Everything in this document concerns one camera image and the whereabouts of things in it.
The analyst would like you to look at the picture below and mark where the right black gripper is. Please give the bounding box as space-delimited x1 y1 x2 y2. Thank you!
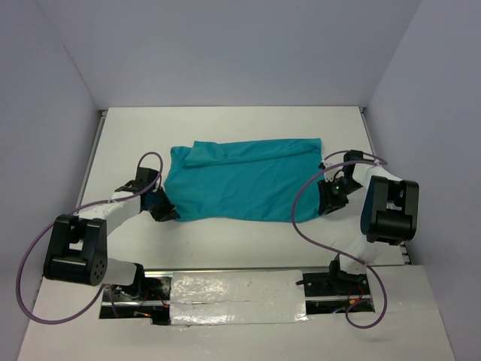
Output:
318 177 364 215

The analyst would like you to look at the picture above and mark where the teal t shirt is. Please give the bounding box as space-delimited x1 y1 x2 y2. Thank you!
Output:
164 138 322 223

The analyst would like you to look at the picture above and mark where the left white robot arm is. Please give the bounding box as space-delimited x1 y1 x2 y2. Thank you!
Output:
44 166 180 300

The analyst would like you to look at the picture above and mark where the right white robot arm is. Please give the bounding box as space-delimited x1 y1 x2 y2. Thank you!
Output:
317 150 419 294

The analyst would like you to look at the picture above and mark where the silver taped panel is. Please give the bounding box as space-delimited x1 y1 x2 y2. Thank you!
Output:
169 270 307 326

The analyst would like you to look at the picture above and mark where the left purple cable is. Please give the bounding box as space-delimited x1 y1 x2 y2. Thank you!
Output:
15 151 165 324

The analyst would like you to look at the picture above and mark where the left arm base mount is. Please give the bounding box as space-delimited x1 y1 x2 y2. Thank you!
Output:
99 272 172 326

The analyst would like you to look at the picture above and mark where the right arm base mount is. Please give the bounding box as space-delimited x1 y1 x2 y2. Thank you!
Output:
296 256 374 315

